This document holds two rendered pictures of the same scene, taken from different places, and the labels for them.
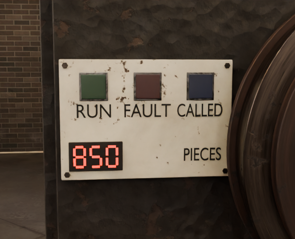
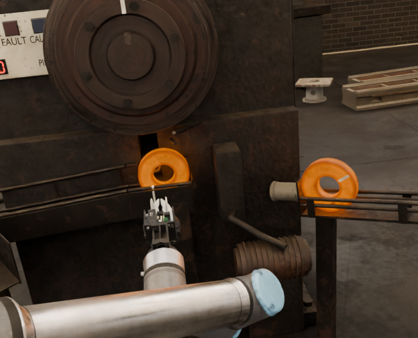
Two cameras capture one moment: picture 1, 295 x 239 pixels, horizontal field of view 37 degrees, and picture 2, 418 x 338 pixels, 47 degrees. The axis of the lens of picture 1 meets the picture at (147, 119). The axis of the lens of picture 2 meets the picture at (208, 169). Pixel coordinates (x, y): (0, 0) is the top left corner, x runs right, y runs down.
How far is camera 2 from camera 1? 0.96 m
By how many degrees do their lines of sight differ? 16
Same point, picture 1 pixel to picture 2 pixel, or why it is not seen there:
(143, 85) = (8, 28)
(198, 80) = (37, 22)
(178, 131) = (33, 51)
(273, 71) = (49, 18)
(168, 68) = (19, 17)
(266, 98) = (49, 31)
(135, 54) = (3, 11)
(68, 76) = not seen: outside the picture
